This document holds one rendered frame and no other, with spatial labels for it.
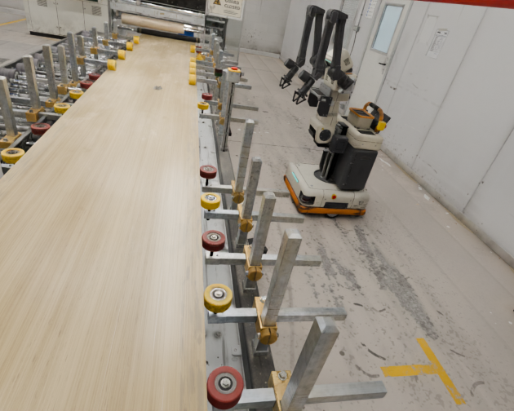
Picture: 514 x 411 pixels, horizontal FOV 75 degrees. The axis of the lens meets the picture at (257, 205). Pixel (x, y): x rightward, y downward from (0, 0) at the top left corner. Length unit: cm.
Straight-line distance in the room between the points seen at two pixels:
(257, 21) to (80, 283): 1101
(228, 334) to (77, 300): 52
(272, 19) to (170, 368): 1130
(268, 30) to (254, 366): 1112
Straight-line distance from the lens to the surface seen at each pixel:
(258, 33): 1168
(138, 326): 90
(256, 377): 107
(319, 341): 64
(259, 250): 113
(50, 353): 89
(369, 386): 99
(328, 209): 308
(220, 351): 120
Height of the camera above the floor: 162
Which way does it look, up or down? 32 degrees down
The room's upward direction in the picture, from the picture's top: 12 degrees clockwise
